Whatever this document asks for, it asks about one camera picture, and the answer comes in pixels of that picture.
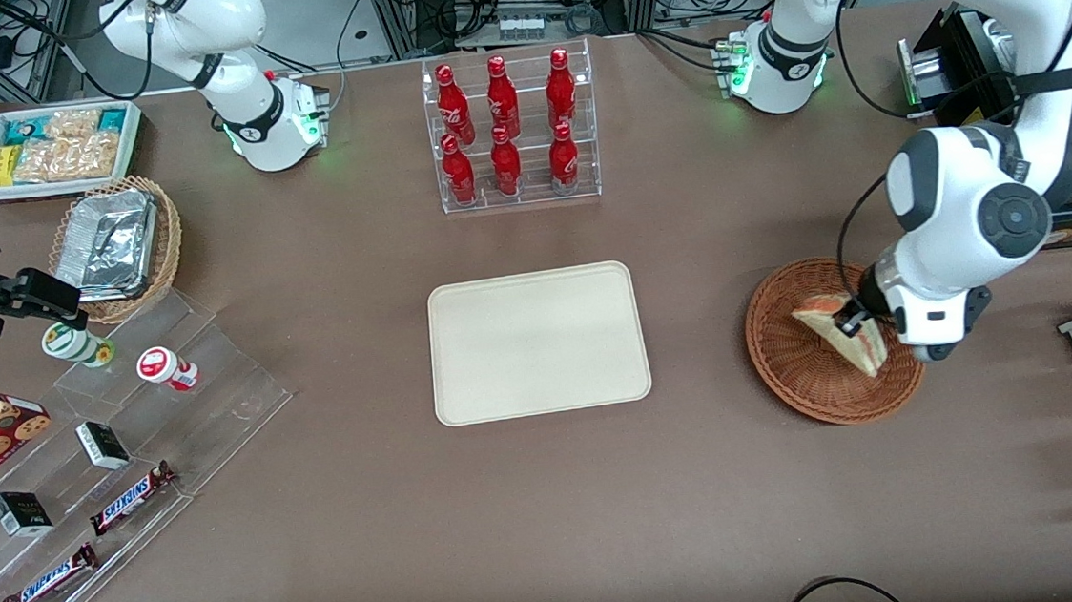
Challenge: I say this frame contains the triangle sandwich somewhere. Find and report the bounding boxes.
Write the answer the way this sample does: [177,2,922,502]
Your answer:
[789,288,888,384]

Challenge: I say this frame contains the round brown wicker basket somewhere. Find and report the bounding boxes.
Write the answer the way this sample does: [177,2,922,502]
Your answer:
[740,250,932,433]

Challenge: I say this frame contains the tan wicker basket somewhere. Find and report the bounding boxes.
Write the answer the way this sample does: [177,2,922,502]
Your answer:
[42,173,190,329]

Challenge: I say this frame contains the cream plastic serving tray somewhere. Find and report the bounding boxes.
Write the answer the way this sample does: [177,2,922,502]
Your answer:
[424,259,656,429]

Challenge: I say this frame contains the green label yogurt bottle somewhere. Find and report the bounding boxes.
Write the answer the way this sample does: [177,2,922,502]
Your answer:
[39,317,117,372]

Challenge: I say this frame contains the stacked aluminium foil containers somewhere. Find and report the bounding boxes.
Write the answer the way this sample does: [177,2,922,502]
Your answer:
[49,187,164,304]

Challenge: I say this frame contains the white rectangular snack bin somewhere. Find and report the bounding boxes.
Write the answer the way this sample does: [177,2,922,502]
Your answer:
[0,97,150,204]

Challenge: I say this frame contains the large clear nut bag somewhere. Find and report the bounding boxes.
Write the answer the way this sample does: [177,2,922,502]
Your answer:
[10,130,126,186]

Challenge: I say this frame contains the red label yogurt bottle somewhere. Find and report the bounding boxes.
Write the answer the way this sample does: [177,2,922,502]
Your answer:
[134,343,202,397]

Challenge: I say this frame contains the small black carton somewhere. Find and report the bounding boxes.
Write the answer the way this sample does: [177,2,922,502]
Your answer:
[74,417,132,474]
[0,488,56,541]

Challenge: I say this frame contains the small clear nut bag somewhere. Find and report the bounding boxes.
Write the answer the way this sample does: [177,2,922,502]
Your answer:
[42,107,104,142]

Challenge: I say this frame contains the clear acrylic stepped stand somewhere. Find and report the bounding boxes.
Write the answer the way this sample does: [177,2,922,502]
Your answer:
[0,280,311,602]

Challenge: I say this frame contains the Snickers chocolate bar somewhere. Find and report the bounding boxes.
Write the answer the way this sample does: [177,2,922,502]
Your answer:
[84,460,183,539]
[0,541,102,602]

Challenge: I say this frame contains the steel food pan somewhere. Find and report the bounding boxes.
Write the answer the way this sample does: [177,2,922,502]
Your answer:
[977,12,1022,77]

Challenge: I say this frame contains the red cola bottle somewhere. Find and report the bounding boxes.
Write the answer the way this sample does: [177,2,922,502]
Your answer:
[543,47,581,131]
[439,132,480,208]
[434,61,478,147]
[546,121,583,197]
[484,53,522,139]
[488,124,526,199]

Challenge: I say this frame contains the clear acrylic bottle rack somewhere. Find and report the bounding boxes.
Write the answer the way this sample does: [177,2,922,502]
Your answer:
[419,37,605,218]

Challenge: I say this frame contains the black loop cable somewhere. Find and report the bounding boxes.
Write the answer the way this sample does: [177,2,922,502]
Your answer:
[773,569,915,602]

